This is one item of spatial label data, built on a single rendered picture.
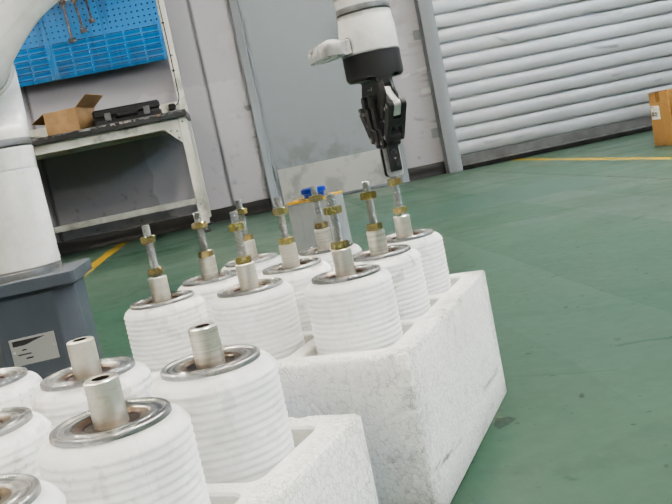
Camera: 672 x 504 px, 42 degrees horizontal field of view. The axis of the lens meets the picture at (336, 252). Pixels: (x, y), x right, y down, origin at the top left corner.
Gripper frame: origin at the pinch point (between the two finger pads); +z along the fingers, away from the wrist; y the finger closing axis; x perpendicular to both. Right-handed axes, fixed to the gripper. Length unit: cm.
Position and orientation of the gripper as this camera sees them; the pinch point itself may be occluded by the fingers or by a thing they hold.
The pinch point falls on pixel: (391, 161)
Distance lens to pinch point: 114.3
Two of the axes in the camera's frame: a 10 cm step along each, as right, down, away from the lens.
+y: -2.7, -0.7, 9.6
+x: -9.4, 2.2, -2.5
